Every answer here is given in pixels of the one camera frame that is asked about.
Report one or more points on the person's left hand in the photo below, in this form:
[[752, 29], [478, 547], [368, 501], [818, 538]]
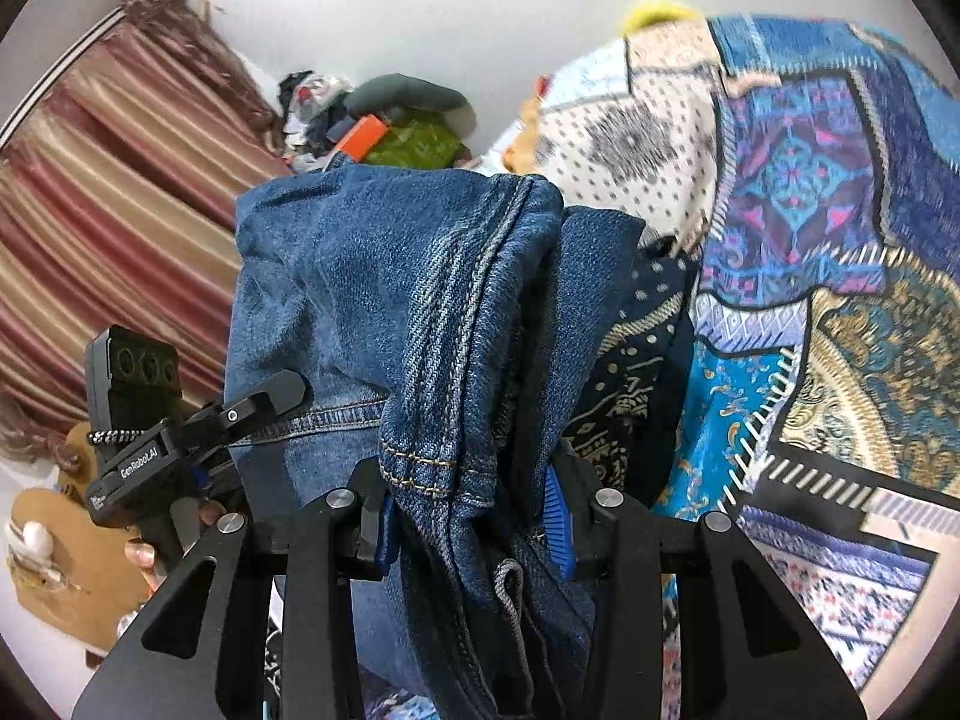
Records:
[[142, 559]]

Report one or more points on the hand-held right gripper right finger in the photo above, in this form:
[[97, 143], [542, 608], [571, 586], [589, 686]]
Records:
[[559, 521]]

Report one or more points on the tan sandal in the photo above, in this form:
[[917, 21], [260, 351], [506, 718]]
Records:
[[75, 585]]

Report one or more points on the yellow printed cloth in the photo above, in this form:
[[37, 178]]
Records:
[[660, 15]]

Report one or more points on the pile of mixed clothes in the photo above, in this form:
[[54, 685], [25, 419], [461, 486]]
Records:
[[311, 120]]

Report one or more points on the red striped curtain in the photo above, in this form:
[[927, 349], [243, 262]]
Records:
[[112, 202]]

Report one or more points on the orange plastic item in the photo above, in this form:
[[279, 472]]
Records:
[[364, 136]]

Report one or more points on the blue patchwork blanket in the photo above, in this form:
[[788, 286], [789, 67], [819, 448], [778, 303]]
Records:
[[787, 165]]

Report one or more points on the green patterned cushion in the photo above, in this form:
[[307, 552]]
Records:
[[420, 144]]

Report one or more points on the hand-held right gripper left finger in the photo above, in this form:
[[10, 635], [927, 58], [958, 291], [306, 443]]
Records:
[[367, 529]]

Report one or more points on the white round object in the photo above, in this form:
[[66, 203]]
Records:
[[36, 538]]

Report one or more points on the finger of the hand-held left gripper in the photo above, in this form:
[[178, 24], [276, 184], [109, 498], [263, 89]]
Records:
[[259, 401]]

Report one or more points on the blue denim jacket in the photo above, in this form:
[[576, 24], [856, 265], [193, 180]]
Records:
[[337, 277]]

